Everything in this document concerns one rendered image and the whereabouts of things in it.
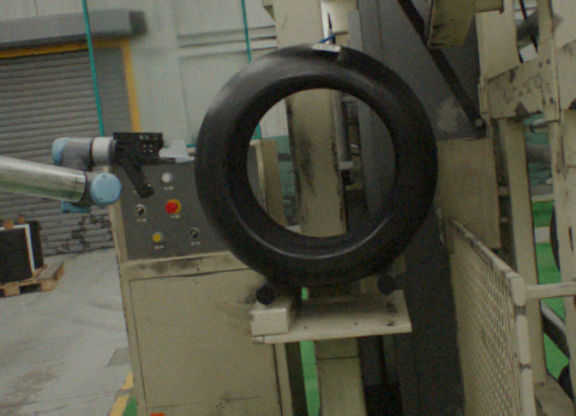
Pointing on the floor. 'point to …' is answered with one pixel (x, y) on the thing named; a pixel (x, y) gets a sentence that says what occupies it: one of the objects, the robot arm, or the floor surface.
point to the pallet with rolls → (25, 258)
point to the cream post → (318, 191)
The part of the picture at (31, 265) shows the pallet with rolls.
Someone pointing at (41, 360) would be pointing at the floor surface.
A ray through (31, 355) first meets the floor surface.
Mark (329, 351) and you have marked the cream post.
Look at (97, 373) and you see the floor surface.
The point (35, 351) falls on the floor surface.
